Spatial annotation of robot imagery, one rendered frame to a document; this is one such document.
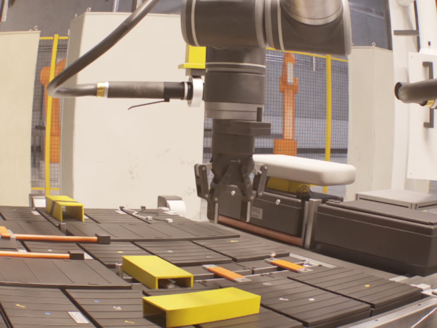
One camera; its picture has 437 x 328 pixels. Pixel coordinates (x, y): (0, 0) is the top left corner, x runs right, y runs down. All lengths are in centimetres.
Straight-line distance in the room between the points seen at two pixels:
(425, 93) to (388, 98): 652
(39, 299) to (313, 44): 59
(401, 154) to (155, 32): 239
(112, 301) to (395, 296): 47
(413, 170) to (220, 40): 301
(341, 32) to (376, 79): 624
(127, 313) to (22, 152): 464
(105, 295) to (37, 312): 18
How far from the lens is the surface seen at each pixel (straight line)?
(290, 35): 102
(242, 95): 118
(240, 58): 118
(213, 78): 120
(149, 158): 582
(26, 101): 553
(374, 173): 727
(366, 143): 734
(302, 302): 105
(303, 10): 96
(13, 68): 551
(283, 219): 163
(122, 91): 179
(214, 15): 103
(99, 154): 565
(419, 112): 395
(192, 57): 182
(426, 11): 423
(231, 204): 185
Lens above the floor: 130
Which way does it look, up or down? 3 degrees down
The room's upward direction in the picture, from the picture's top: 2 degrees clockwise
